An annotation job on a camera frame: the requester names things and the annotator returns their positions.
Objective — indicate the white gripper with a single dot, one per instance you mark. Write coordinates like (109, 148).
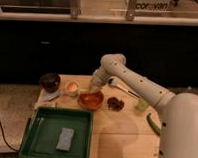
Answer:
(99, 78)

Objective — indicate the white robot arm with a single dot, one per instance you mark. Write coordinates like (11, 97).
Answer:
(178, 113)

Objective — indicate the red bowl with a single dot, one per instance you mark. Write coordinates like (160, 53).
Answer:
(91, 101)

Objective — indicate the dark brown bowl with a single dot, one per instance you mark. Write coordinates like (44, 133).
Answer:
(50, 82)

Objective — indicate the metal spoon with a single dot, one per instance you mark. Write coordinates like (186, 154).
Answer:
(114, 83)

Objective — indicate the small white cup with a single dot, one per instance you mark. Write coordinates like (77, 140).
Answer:
(72, 88)

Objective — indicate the dark grape bunch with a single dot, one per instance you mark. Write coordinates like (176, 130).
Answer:
(115, 104)

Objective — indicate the small green cup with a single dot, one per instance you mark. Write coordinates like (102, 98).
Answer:
(141, 105)

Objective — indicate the wooden cutting board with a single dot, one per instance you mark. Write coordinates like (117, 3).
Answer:
(125, 133)

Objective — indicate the green plastic tray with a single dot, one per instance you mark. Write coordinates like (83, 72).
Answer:
(41, 138)

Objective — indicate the grey sponge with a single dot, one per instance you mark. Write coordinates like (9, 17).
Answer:
(65, 139)

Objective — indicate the white corovan box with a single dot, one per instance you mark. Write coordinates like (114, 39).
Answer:
(151, 5)

